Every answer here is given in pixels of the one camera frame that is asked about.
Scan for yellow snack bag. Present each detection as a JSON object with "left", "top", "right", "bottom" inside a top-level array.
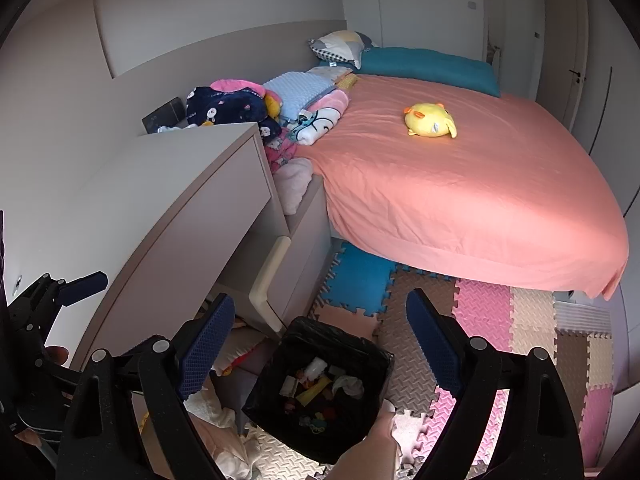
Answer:
[{"left": 296, "top": 376, "right": 331, "bottom": 406}]

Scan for black trash bin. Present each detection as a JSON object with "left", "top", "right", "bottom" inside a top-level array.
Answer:
[{"left": 242, "top": 316, "right": 394, "bottom": 464}]

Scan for person's left hand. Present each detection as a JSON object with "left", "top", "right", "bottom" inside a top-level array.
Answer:
[{"left": 14, "top": 343, "right": 72, "bottom": 449}]

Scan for grey desk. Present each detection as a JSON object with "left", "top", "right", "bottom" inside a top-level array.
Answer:
[{"left": 1, "top": 124, "right": 332, "bottom": 370}]

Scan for navy cartoon blanket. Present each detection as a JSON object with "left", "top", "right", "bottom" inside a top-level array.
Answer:
[{"left": 186, "top": 87, "right": 282, "bottom": 143}]

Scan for colourful foam floor mat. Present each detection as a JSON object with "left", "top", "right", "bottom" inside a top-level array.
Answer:
[{"left": 234, "top": 238, "right": 618, "bottom": 480}]

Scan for pink bed sheet mattress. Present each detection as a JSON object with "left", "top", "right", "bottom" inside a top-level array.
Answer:
[{"left": 297, "top": 75, "right": 629, "bottom": 298}]

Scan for pink folded clothing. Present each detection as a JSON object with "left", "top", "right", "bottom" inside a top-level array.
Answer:
[{"left": 209, "top": 78, "right": 266, "bottom": 99}]

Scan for white cartoon face cushion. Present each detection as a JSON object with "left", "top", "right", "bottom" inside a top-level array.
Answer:
[{"left": 290, "top": 89, "right": 349, "bottom": 146}]

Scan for light blue folded blanket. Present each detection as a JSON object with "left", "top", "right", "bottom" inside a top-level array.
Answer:
[{"left": 264, "top": 65, "right": 354, "bottom": 122}]

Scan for yellow chick plush toy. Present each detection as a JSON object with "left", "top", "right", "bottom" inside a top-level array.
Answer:
[{"left": 404, "top": 103, "right": 458, "bottom": 139}]

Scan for patterned checked pillow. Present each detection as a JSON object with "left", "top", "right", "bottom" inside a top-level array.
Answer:
[{"left": 309, "top": 30, "right": 378, "bottom": 70}]

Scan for teal pillow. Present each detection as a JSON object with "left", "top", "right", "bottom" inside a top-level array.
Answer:
[{"left": 359, "top": 47, "right": 500, "bottom": 98}]

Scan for cream drawer handle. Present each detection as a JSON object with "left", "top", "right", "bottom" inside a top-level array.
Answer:
[{"left": 248, "top": 236, "right": 292, "bottom": 336}]

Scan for black wall socket panel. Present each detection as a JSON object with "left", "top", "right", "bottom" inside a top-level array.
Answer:
[{"left": 142, "top": 96, "right": 186, "bottom": 134}]

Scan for white door with handle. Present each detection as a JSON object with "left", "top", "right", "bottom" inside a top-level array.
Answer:
[{"left": 536, "top": 0, "right": 589, "bottom": 131}]

